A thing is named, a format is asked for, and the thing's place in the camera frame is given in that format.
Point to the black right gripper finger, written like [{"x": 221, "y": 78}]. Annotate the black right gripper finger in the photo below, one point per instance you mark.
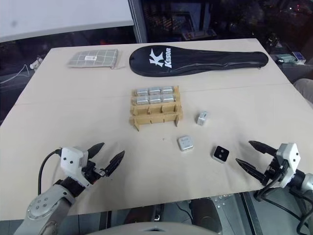
[
  {"x": 262, "y": 147},
  {"x": 250, "y": 170}
]

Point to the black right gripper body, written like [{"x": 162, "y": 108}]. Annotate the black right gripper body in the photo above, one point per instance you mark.
[{"x": 274, "y": 172}]

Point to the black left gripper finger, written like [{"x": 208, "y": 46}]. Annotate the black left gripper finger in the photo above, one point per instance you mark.
[
  {"x": 96, "y": 149},
  {"x": 115, "y": 163}
]

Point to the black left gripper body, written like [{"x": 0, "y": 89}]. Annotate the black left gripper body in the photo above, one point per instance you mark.
[{"x": 94, "y": 171}]

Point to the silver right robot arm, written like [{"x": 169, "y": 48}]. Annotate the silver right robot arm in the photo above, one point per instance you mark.
[{"x": 305, "y": 183}]

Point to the wooden slotted rack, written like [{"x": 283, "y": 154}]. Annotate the wooden slotted rack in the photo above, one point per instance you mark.
[{"x": 156, "y": 118}]

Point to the blue and white box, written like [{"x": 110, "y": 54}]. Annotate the blue and white box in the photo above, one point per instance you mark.
[{"x": 298, "y": 57}]

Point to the black white block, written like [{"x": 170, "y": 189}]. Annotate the black white block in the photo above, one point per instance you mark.
[{"x": 220, "y": 154}]

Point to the person's beige trouser leg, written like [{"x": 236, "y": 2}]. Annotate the person's beige trouser leg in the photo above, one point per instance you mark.
[{"x": 305, "y": 90}]

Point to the grey checked fabric pouch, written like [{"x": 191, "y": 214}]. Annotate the grey checked fabric pouch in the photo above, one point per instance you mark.
[{"x": 93, "y": 58}]

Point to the pale green device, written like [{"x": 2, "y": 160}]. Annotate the pale green device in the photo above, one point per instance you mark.
[{"x": 284, "y": 58}]

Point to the small white plug object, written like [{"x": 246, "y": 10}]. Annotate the small white plug object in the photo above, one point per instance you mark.
[{"x": 36, "y": 63}]

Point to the black Kason racket bag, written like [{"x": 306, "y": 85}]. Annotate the black Kason racket bag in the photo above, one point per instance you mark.
[{"x": 195, "y": 61}]

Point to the grey pillar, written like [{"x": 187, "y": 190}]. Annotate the grey pillar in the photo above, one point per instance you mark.
[{"x": 139, "y": 20}]

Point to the white board panel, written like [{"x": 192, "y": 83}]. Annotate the white board panel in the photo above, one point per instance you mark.
[{"x": 66, "y": 17}]

